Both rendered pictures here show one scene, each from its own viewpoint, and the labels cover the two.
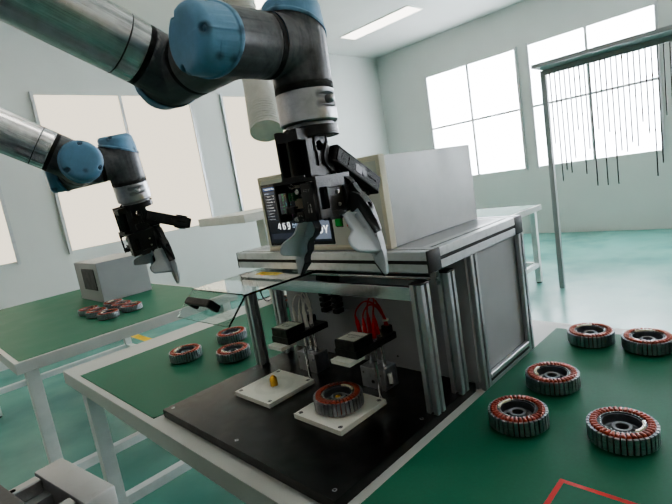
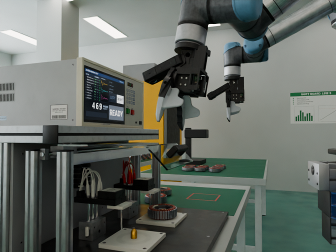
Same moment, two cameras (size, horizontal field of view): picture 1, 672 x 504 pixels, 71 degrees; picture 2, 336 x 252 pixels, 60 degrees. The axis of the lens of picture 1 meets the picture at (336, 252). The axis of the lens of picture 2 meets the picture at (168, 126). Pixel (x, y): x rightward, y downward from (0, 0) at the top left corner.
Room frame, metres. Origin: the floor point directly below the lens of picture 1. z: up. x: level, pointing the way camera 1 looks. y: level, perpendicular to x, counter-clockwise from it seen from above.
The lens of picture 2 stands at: (1.46, 1.05, 1.09)
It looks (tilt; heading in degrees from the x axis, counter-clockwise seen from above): 2 degrees up; 243
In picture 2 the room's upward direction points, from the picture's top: straight up
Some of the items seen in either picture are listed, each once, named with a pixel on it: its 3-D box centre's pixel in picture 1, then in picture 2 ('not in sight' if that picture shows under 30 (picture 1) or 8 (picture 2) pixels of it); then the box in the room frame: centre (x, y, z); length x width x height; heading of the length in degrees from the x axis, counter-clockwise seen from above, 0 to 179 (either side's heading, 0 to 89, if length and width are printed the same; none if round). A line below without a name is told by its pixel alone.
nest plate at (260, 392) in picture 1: (274, 387); (133, 239); (1.16, 0.22, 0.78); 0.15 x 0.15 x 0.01; 44
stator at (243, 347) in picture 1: (233, 352); not in sight; (1.51, 0.40, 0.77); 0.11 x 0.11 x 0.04
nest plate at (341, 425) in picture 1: (340, 408); (162, 218); (0.99, 0.05, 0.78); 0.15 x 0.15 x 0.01; 44
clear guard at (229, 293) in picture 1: (255, 291); (129, 153); (1.18, 0.22, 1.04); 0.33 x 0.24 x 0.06; 134
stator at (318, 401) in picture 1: (338, 398); (162, 211); (0.99, 0.05, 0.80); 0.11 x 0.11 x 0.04
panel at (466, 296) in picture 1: (364, 309); (86, 181); (1.25, -0.05, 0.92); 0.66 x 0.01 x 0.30; 44
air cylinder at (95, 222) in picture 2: (313, 358); (92, 227); (1.26, 0.11, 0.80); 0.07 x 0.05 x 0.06; 44
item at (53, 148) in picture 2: not in sight; (63, 150); (1.36, 0.17, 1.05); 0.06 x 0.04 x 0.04; 44
